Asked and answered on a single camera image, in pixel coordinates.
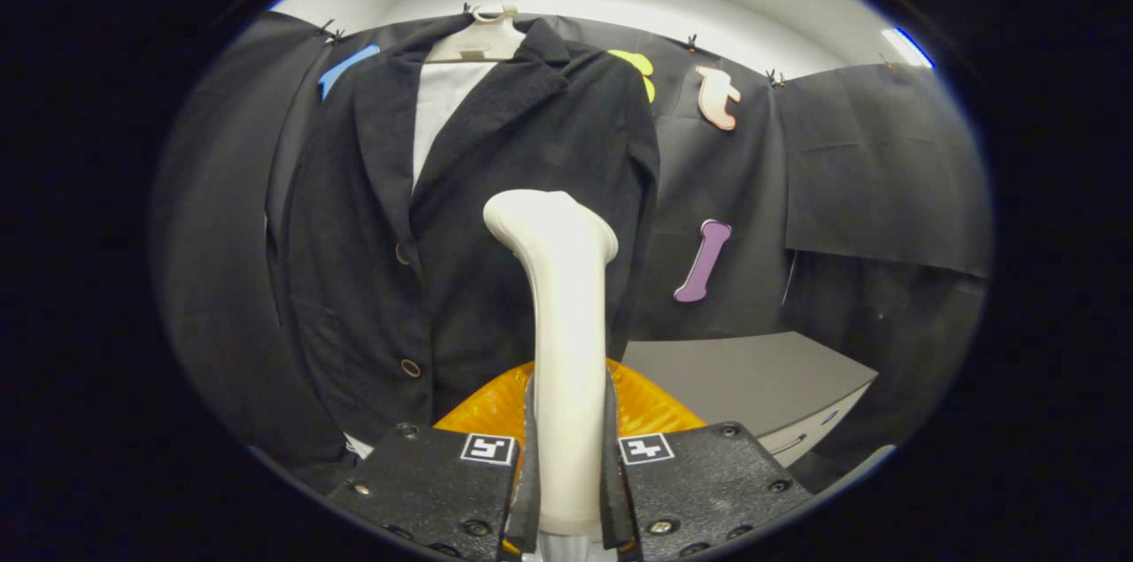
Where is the black backdrop cloth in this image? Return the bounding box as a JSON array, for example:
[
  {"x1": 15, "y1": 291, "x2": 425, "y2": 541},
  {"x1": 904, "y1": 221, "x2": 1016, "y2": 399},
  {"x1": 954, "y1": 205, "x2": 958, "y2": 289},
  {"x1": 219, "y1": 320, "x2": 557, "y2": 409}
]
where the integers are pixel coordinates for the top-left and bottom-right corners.
[{"x1": 150, "y1": 9, "x2": 992, "y2": 497}]

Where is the grey and beige cabinet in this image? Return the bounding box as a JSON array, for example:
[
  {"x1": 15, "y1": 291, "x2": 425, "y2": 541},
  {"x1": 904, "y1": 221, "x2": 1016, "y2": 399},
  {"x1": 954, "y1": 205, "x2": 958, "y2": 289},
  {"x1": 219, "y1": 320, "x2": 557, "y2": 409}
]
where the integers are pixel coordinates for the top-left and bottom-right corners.
[{"x1": 620, "y1": 330, "x2": 879, "y2": 467}]

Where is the cream plastic hanger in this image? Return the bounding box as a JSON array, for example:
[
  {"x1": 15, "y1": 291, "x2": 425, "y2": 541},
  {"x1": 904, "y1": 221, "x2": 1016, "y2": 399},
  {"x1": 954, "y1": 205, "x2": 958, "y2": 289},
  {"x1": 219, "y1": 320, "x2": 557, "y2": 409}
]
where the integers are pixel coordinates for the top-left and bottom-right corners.
[{"x1": 425, "y1": 4, "x2": 528, "y2": 65}]

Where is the small ceiling light panel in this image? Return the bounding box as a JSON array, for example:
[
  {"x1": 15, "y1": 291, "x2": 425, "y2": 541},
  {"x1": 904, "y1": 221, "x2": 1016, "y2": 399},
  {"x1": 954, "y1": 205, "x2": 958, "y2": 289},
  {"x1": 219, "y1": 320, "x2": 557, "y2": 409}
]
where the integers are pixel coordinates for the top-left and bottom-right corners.
[{"x1": 881, "y1": 27, "x2": 936, "y2": 70}]

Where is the white shirt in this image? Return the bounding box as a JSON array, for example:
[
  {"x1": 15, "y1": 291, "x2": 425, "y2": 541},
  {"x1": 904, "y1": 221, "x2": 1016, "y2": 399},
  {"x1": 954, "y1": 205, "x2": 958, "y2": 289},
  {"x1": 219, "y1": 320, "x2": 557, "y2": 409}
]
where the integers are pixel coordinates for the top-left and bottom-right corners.
[{"x1": 343, "y1": 59, "x2": 497, "y2": 459}]

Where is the black suit jacket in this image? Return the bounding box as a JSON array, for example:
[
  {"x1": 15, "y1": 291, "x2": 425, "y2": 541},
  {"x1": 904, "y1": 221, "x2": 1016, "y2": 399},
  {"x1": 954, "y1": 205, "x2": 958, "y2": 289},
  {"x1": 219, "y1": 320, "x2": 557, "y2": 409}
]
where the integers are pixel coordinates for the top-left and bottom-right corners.
[{"x1": 266, "y1": 13, "x2": 660, "y2": 448}]

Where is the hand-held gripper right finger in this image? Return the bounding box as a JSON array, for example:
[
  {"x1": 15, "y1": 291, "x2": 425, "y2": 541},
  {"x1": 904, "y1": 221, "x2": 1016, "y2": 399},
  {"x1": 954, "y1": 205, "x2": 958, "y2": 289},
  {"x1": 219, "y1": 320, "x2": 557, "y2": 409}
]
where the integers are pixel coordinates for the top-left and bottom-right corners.
[{"x1": 602, "y1": 358, "x2": 813, "y2": 561}]

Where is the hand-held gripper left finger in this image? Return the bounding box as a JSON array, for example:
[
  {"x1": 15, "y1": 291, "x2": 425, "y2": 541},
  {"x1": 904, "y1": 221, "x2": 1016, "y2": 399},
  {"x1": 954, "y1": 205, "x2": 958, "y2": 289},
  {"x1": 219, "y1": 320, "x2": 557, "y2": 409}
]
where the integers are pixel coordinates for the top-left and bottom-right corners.
[{"x1": 328, "y1": 358, "x2": 541, "y2": 561}]

